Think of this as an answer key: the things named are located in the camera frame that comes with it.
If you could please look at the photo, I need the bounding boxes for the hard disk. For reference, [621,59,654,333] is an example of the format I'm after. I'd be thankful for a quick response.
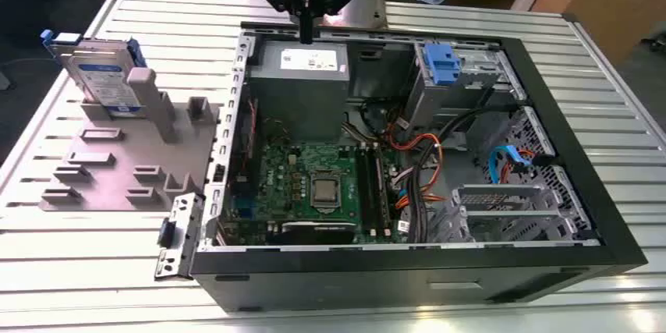
[40,28,145,119]

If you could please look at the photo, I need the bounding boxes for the metal disk bay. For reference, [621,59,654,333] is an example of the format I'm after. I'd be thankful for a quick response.
[450,183,579,243]

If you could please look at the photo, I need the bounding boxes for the blue plastic drive latch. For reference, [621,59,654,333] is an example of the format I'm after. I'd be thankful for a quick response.
[423,42,463,87]

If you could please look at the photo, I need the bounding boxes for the grey power supply unit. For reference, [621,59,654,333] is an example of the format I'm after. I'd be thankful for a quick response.
[243,39,351,145]

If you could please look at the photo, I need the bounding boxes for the metal drive cage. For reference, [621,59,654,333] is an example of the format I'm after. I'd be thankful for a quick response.
[404,39,526,131]

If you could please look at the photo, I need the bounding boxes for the green motherboard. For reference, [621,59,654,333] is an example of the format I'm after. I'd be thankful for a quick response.
[220,141,412,246]

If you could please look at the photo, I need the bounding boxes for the silver CPU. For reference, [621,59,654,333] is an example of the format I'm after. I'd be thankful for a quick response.
[312,179,339,201]

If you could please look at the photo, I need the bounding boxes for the grey parts rack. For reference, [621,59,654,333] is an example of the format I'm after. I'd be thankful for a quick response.
[39,67,220,213]

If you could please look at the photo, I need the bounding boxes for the CPU socket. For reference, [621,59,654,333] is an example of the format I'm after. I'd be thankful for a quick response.
[307,168,347,215]

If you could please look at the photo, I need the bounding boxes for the black RAM slot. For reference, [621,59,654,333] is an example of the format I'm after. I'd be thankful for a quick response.
[375,144,395,237]
[358,143,380,237]

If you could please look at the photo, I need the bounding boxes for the black graphics card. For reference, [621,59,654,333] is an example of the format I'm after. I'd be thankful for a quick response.
[264,220,360,246]

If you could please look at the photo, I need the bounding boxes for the black chair caster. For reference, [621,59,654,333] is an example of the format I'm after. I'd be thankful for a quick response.
[641,27,666,53]

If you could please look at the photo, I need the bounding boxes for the black PC case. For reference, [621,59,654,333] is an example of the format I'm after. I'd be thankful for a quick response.
[189,20,650,314]

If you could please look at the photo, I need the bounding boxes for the orange yellow wire bundle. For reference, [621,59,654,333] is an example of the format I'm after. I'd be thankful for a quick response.
[387,132,450,213]

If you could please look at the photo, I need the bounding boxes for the blue data wire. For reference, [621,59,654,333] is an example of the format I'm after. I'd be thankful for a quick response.
[487,144,532,186]

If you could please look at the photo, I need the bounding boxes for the black cable bundle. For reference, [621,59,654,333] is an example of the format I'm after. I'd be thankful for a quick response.
[404,103,522,243]

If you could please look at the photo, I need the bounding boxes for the metal card retention bracket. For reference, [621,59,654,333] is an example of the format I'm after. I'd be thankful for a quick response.
[153,192,205,282]

